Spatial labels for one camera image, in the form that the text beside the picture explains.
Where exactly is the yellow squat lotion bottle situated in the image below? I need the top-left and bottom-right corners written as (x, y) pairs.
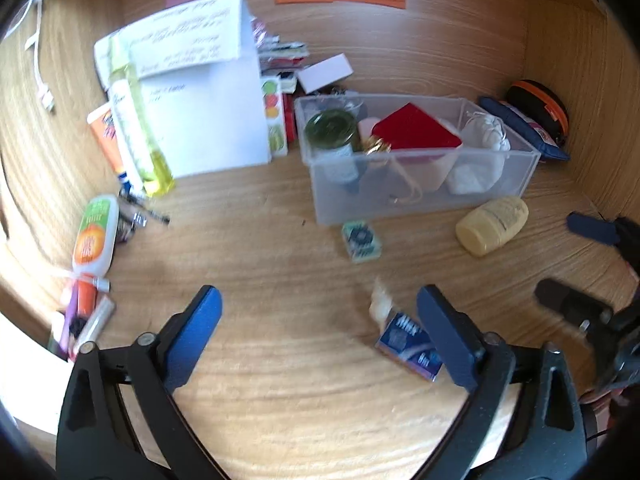
top-left (454, 196), bottom-right (529, 257)

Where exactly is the blue small card box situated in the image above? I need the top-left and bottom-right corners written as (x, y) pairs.
top-left (375, 310), bottom-right (442, 382)

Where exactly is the white drawstring cloth bag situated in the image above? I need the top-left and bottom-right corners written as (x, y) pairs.
top-left (446, 112), bottom-right (511, 195)

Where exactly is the cream spiral seashell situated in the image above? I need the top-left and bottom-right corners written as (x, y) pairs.
top-left (369, 278), bottom-right (394, 330)

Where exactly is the red velvet pouch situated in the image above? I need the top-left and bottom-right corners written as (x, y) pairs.
top-left (372, 103), bottom-right (462, 151)

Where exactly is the gold foil item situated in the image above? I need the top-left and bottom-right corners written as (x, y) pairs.
top-left (361, 136), bottom-right (392, 155)

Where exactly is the dark green spray bottle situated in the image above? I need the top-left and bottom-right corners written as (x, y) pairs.
top-left (304, 108), bottom-right (362, 187)

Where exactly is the cream lotion bottle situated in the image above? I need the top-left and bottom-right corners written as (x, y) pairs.
top-left (390, 148), bottom-right (458, 194)

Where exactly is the blue patchwork pouch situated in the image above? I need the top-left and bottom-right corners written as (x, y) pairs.
top-left (478, 96), bottom-right (570, 162)

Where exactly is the black orange round case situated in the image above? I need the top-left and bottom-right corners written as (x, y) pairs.
top-left (503, 79), bottom-right (570, 148)

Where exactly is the white orange-label tube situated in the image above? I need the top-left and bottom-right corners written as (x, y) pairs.
top-left (72, 194), bottom-right (119, 278)

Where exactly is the black pen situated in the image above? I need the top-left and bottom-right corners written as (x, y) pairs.
top-left (119, 188), bottom-right (170, 226)

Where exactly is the clear plastic storage bin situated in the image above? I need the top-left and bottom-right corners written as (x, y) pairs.
top-left (294, 93), bottom-right (540, 226)

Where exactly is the pink round compact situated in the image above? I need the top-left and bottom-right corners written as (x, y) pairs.
top-left (358, 117), bottom-right (381, 141)

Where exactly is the yellow liquid tall bottle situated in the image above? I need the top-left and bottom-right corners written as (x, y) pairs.
top-left (107, 36), bottom-right (175, 197)

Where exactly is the orange cream tube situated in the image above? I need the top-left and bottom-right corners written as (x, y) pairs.
top-left (87, 103), bottom-right (127, 182)

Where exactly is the small white box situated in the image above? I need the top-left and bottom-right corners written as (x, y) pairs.
top-left (296, 53), bottom-right (354, 94)

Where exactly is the fruit-print narrow box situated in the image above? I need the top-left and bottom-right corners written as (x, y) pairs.
top-left (262, 76), bottom-right (288, 157)

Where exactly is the stack of booklets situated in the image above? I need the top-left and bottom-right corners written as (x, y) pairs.
top-left (252, 16), bottom-right (310, 75)

